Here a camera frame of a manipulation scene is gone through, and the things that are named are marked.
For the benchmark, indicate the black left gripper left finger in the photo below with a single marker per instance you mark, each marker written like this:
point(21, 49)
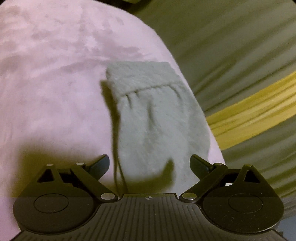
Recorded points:
point(60, 200)

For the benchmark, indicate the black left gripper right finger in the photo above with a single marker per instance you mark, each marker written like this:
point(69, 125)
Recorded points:
point(236, 200)

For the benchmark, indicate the grey sweatpants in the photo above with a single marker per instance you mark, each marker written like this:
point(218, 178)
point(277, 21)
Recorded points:
point(160, 126)

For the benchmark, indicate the pink fleece bed blanket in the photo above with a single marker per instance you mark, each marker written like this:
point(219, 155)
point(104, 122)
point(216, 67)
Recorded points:
point(55, 106)

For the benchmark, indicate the yellow curtain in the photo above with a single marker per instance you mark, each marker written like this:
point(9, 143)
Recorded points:
point(255, 114)

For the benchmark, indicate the green curtain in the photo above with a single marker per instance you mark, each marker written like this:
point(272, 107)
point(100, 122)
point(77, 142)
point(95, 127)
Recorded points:
point(228, 51)

